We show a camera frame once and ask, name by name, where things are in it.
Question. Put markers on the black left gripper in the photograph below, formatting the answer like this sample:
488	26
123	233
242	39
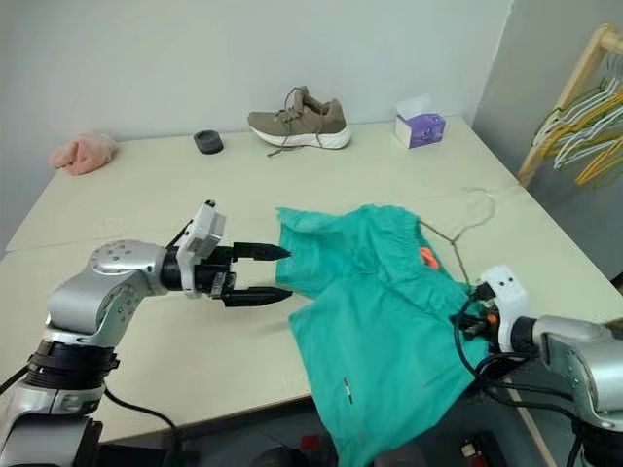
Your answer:
216	272

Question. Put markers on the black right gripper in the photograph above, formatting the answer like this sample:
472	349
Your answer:
479	327

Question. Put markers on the teal green shorts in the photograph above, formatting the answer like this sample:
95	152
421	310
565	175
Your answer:
384	331

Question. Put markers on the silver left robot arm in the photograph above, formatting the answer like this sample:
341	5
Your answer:
97	301

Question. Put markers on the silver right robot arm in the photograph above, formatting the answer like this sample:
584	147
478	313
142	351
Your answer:
574	355

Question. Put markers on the black round holder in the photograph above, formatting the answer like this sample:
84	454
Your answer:
208	142

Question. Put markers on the brown sneaker white sole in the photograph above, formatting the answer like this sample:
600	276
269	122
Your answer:
311	121

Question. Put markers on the dark rounded shape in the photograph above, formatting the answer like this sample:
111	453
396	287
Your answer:
287	452

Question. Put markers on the purple white tissue box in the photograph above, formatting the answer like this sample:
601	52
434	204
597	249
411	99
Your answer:
421	127

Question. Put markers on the pink cloth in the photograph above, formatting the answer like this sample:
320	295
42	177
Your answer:
85	153

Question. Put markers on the wooden clothes rack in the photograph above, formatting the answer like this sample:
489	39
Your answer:
569	92

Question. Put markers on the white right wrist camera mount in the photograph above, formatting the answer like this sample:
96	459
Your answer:
508	292

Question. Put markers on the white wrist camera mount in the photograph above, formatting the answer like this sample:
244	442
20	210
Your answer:
508	292
204	228

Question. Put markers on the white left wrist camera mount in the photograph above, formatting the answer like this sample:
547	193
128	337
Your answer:
204	228

